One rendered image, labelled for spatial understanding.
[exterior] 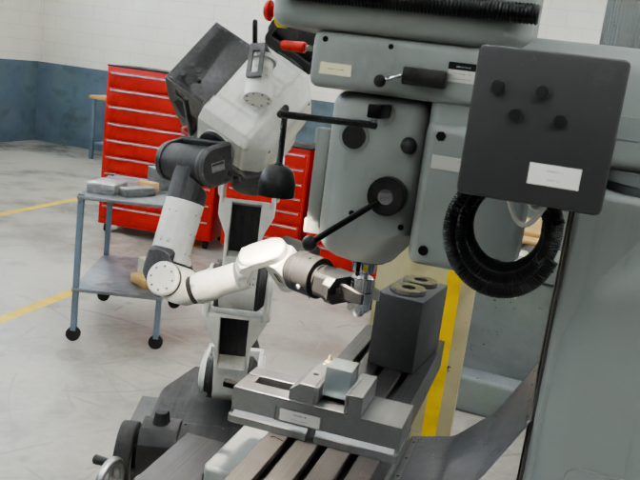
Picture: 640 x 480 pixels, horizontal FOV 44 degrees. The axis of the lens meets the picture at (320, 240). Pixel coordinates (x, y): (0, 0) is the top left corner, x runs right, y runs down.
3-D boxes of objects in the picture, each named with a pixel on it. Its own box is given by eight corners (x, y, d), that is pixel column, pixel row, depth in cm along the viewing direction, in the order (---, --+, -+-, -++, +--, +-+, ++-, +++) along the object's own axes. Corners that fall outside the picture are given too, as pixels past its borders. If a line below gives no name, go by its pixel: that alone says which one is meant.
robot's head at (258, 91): (243, 110, 184) (242, 90, 176) (249, 71, 187) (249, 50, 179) (271, 113, 184) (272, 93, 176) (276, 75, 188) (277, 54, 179)
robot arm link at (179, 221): (127, 287, 177) (154, 191, 180) (155, 293, 190) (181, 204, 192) (171, 299, 174) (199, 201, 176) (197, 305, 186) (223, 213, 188)
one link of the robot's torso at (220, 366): (202, 376, 260) (210, 251, 236) (263, 383, 261) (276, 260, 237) (194, 409, 246) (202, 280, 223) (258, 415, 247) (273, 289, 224)
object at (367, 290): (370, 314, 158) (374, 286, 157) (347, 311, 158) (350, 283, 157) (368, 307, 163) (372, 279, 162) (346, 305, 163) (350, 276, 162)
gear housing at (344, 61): (306, 85, 143) (312, 29, 141) (343, 87, 166) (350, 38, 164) (492, 110, 134) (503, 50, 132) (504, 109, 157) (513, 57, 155)
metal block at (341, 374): (322, 394, 156) (326, 366, 155) (330, 384, 161) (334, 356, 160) (348, 401, 154) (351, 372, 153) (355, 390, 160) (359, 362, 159)
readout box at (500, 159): (453, 193, 113) (478, 42, 108) (462, 187, 121) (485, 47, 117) (600, 218, 107) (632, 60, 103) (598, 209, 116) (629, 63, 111)
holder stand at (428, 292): (366, 362, 199) (377, 286, 195) (395, 340, 219) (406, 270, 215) (411, 375, 195) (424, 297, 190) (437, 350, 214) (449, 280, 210)
